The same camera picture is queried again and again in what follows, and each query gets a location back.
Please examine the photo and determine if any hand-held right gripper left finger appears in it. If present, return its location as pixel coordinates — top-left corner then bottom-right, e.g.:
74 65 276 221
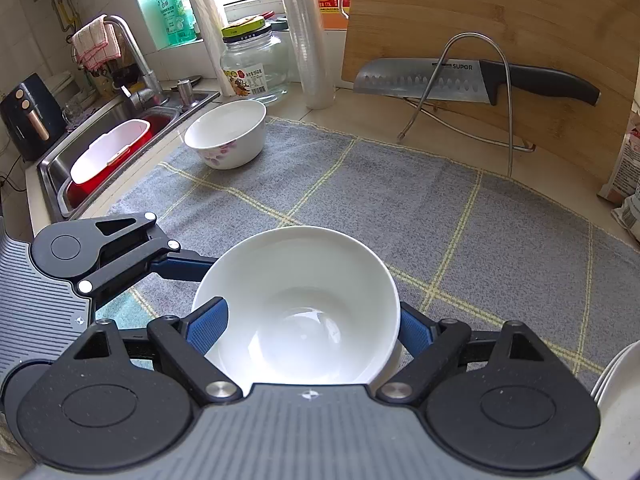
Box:
74 296 244 406

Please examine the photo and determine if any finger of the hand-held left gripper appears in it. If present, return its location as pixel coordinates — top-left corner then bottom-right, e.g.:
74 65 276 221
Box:
77 212 222 306

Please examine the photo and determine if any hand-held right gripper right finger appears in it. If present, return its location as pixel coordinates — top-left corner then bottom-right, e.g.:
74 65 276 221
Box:
375 302 547 405

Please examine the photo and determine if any white floral bowl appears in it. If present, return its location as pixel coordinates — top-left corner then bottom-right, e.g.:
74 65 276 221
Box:
183 99 268 170
191 226 402 387

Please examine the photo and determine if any grey checked dish mat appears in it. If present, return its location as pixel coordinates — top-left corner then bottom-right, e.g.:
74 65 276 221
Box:
92 116 632 387

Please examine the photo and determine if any stainless steel sink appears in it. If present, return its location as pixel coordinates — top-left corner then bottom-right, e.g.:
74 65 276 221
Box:
37 87 221 222

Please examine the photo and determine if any white plastic tub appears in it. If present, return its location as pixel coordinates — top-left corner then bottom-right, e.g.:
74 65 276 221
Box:
69 118 152 185

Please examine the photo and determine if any red wash basin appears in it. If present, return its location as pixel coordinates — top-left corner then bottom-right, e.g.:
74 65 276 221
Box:
66 112 180 210

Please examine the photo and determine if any steel sink knob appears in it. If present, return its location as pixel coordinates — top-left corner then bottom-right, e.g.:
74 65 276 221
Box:
176 76 204 107

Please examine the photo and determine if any black air fryer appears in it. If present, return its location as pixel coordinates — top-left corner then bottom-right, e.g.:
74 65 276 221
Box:
0 72 67 161

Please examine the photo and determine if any glass jar with green lid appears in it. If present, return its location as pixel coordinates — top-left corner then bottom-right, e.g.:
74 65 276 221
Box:
219 15 290 106

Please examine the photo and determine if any steel kitchen faucet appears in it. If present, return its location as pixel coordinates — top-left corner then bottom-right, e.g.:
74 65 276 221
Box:
102 14 164 109

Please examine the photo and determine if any small plastic wrap roll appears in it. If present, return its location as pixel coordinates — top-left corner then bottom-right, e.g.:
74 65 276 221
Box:
185 0 241 99

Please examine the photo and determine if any pink checked dishcloth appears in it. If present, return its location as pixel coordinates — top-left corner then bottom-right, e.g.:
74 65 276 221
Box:
71 15 123 69

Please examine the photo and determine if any large plastic wrap roll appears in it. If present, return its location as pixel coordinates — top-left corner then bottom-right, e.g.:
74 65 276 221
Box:
281 0 336 110

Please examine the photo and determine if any green dish soap bottle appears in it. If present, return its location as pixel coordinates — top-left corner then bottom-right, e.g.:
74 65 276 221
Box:
149 0 197 46

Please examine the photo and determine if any orange and white food bag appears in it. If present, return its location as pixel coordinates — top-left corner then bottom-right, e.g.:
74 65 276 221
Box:
597 124 640 202

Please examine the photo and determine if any bamboo cutting board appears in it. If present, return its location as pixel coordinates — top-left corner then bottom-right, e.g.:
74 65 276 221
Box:
341 0 634 196

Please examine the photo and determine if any steel wire board stand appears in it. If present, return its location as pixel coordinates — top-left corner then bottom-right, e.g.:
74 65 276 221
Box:
397 32 537 177

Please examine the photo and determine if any black-handled kitchen knife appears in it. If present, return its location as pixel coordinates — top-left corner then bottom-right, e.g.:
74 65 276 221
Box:
352 57 601 107

